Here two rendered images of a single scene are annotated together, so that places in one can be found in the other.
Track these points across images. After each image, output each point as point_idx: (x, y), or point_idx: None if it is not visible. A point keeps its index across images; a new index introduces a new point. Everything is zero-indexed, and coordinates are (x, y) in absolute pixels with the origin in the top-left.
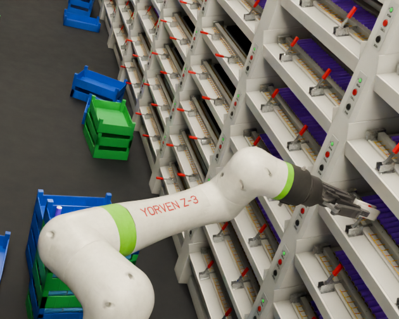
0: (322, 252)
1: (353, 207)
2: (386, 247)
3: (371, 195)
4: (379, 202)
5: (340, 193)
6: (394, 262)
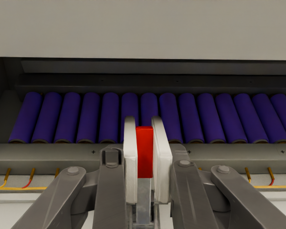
0: None
1: (240, 198)
2: (234, 168)
3: (20, 113)
4: (56, 111)
5: (108, 219)
6: (280, 176)
